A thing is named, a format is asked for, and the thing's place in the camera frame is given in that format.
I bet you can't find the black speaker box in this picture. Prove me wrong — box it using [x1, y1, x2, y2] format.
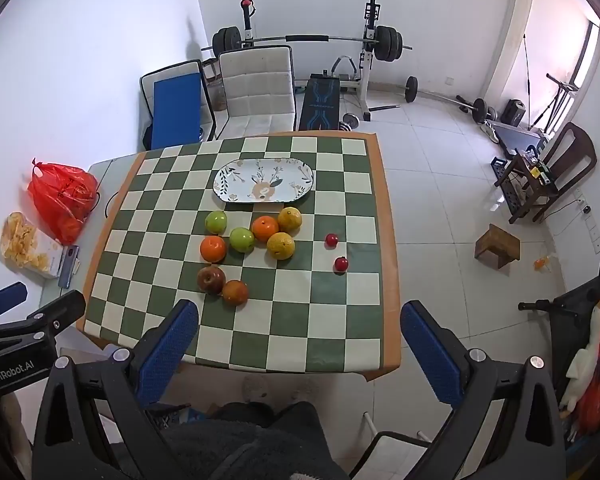
[504, 99, 527, 127]

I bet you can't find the clear bag of chips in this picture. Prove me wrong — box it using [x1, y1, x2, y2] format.
[0, 211, 63, 278]

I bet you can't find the white goose plush toy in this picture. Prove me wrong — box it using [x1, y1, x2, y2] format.
[559, 292, 600, 417]

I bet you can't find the yellow orange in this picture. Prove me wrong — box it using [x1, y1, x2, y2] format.
[266, 231, 296, 260]
[278, 206, 302, 233]

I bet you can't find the dark red apple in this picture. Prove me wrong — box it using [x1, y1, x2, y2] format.
[196, 265, 227, 295]

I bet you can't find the red plastic bag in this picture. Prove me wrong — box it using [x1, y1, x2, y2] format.
[27, 158, 100, 246]

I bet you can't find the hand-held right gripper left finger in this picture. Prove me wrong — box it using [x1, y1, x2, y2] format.
[32, 299, 200, 480]

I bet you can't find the grey smartphone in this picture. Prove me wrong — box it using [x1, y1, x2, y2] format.
[57, 245, 81, 289]

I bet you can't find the oval floral ceramic plate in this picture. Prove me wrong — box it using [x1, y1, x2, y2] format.
[214, 158, 314, 204]

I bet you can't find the white squat rack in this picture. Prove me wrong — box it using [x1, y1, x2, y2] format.
[239, 0, 382, 122]

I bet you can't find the green apple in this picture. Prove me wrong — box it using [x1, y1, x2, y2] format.
[204, 209, 229, 234]
[229, 227, 255, 253]

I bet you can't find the blue board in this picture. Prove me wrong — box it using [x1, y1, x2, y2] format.
[151, 72, 203, 150]

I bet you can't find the bright orange fruit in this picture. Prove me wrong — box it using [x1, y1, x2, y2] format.
[200, 235, 228, 263]
[252, 215, 280, 244]

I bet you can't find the black weight bench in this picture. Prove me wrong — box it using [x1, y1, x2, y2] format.
[297, 73, 342, 132]

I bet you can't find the barbell with small plates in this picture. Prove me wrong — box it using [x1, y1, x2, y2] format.
[404, 76, 499, 125]

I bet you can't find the green white checkered tablecloth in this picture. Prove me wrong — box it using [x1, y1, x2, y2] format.
[76, 131, 403, 376]

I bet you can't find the dark wooden table background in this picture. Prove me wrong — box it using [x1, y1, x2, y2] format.
[495, 121, 597, 225]

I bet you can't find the brownish orange fruit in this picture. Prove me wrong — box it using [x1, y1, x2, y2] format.
[222, 279, 250, 307]

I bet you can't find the cardboard box on floor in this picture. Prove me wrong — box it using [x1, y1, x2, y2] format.
[475, 223, 522, 269]

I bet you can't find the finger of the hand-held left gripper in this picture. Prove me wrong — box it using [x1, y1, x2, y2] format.
[0, 281, 28, 330]
[25, 289, 87, 342]

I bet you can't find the black cable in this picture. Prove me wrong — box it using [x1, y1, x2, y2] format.
[97, 180, 127, 219]

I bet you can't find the person's dark clothing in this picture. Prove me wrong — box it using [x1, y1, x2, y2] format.
[160, 401, 348, 480]

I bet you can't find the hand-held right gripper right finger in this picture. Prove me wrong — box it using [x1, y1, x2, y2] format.
[400, 300, 567, 480]

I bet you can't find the barbell with black plates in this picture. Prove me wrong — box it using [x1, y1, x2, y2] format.
[201, 25, 414, 64]

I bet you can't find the white padded chair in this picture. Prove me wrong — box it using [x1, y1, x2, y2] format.
[215, 45, 299, 141]

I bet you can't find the black trimmed chair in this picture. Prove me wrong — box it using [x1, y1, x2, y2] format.
[139, 59, 217, 151]

